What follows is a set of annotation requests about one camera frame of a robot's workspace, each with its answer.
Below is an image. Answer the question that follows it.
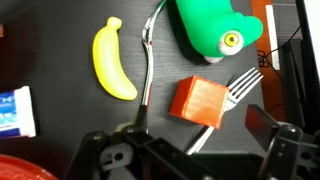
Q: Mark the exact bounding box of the red cube block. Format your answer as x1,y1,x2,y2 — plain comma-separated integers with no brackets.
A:
168,75,230,130

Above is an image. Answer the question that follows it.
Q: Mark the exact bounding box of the thin black cable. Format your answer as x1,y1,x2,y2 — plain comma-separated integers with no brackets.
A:
257,26,303,73

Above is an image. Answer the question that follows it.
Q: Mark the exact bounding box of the yellow toy banana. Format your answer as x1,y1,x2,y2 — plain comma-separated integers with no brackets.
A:
92,16,139,102

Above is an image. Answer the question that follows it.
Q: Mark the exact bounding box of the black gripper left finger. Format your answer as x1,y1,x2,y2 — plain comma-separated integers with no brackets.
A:
64,104,214,180

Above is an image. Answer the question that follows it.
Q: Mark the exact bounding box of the white strip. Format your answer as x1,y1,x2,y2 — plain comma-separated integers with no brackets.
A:
265,4,281,71

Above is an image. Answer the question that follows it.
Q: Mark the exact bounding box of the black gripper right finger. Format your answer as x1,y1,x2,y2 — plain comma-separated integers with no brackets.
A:
245,104,320,180

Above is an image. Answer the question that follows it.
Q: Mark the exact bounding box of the green toy with eye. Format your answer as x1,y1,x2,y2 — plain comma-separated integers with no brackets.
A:
174,0,264,65

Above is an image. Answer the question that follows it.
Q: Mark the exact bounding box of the red plastic bowl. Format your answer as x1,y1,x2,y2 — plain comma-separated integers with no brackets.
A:
0,153,60,180

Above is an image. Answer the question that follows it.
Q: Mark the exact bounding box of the blue white toothpaste tube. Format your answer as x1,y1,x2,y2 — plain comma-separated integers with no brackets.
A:
0,85,37,139

